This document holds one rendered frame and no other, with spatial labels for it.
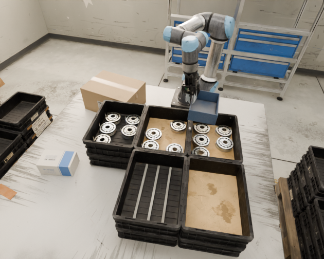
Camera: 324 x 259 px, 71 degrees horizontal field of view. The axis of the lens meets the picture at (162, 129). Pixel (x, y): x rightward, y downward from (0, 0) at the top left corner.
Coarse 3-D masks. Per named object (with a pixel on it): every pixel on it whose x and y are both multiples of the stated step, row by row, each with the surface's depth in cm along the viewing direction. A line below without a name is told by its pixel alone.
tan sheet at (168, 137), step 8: (152, 120) 158; (160, 120) 158; (168, 120) 159; (160, 128) 152; (168, 128) 153; (168, 136) 148; (176, 136) 148; (184, 136) 148; (160, 144) 142; (168, 144) 142; (184, 144) 143
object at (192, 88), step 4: (184, 72) 111; (196, 72) 110; (188, 76) 109; (192, 76) 109; (184, 80) 117; (188, 80) 110; (192, 80) 111; (196, 80) 116; (184, 84) 114; (188, 84) 112; (192, 84) 113; (196, 84) 114; (184, 88) 116; (188, 88) 114; (192, 88) 113; (196, 88) 117; (188, 92) 116; (192, 92) 114
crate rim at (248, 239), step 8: (208, 160) 122; (216, 160) 122; (184, 192) 107; (184, 200) 104; (248, 200) 105; (184, 208) 102; (248, 208) 103; (184, 216) 99; (248, 216) 100; (184, 224) 96; (248, 224) 98; (192, 232) 96; (200, 232) 95; (208, 232) 94; (216, 232) 94; (240, 240) 94; (248, 240) 93
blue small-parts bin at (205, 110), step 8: (192, 96) 127; (200, 96) 134; (208, 96) 133; (216, 96) 132; (192, 104) 132; (200, 104) 133; (208, 104) 133; (216, 104) 134; (192, 112) 119; (200, 112) 118; (208, 112) 128; (216, 112) 125; (192, 120) 123; (200, 120) 121; (208, 120) 120; (216, 120) 119
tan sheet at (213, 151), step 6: (192, 126) 155; (210, 126) 156; (216, 126) 156; (192, 132) 151; (210, 132) 152; (210, 138) 147; (216, 138) 148; (192, 144) 143; (210, 144) 144; (192, 150) 140; (210, 150) 140; (216, 150) 140; (210, 156) 137; (216, 156) 137; (222, 156) 137; (228, 156) 137
